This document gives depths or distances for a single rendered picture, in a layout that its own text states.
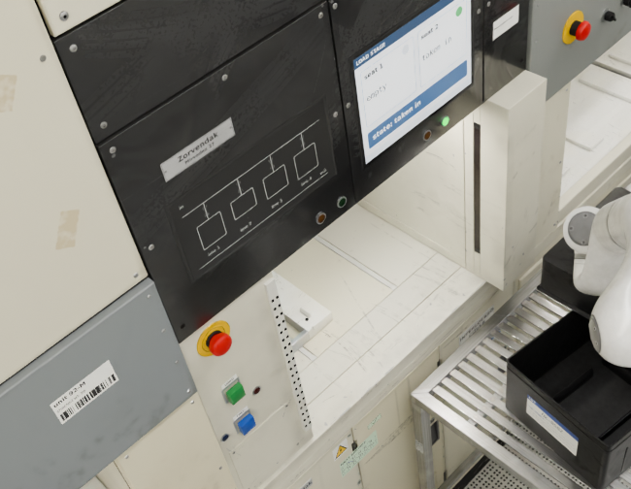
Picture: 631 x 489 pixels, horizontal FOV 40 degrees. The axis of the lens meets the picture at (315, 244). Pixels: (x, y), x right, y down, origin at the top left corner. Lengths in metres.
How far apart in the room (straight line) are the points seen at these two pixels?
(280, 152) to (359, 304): 0.81
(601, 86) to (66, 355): 1.82
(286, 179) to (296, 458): 0.70
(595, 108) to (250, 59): 1.52
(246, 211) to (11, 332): 0.39
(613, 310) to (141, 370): 0.68
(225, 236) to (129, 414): 0.31
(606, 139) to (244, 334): 1.32
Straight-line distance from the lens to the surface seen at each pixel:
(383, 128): 1.47
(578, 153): 2.41
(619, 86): 2.63
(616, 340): 1.19
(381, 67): 1.41
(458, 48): 1.56
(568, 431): 1.84
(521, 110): 1.73
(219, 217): 1.28
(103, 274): 1.20
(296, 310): 2.02
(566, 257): 1.88
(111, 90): 1.08
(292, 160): 1.33
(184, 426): 1.50
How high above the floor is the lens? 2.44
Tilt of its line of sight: 46 degrees down
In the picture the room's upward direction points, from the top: 11 degrees counter-clockwise
